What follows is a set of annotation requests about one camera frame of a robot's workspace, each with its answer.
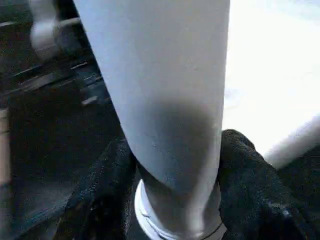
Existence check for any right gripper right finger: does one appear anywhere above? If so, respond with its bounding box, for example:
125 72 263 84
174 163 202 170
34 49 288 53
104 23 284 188
218 129 320 240

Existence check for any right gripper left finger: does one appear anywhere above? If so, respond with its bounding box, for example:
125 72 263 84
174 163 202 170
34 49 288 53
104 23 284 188
52 135 137 240

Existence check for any white plastic table leg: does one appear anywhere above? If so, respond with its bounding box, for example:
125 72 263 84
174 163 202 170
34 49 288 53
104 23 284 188
72 0 232 240

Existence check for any white plastic table top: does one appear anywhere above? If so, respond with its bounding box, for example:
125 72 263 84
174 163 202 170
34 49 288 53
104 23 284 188
220 0 320 170

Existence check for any black work mat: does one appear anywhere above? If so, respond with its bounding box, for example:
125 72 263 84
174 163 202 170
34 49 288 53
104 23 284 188
0 0 320 240

